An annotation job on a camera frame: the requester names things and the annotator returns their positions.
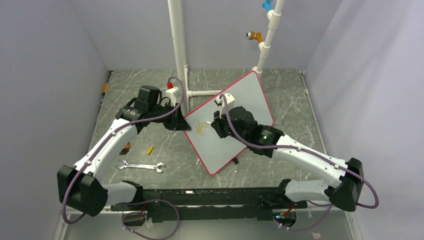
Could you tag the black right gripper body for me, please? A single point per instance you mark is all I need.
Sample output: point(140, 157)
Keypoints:
point(223, 129)

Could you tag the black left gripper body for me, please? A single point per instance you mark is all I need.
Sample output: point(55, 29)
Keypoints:
point(168, 120)

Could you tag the yellow marker cap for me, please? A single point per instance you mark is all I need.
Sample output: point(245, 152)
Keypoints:
point(149, 151)

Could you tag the pink framed whiteboard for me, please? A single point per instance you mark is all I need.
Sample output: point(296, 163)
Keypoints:
point(215, 152)

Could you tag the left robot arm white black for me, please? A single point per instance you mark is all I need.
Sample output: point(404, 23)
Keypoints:
point(79, 186)

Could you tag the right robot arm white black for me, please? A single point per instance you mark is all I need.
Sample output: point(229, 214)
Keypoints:
point(340, 182)

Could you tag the orange black whiteboard eraser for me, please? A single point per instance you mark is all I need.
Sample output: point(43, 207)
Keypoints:
point(125, 149)

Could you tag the silver open-end wrench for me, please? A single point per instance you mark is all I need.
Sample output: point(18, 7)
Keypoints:
point(155, 167)

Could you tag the orange tab on table edge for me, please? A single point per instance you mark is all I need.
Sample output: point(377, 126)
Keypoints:
point(105, 88)

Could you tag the blue clamp on pipe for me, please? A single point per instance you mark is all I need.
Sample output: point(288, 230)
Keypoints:
point(267, 5)

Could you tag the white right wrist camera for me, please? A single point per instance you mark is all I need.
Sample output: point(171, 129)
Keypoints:
point(226, 102)

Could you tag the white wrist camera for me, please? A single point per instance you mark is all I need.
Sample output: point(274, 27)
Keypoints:
point(171, 93)
point(226, 102)

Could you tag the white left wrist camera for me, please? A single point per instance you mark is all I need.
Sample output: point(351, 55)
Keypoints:
point(171, 93)

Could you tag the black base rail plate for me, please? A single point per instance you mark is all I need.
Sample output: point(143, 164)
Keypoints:
point(260, 203)

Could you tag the orange camera on pipe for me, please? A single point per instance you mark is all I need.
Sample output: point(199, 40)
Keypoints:
point(251, 35)

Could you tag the white PVC pipe frame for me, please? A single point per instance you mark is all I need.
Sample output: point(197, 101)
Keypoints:
point(211, 34)

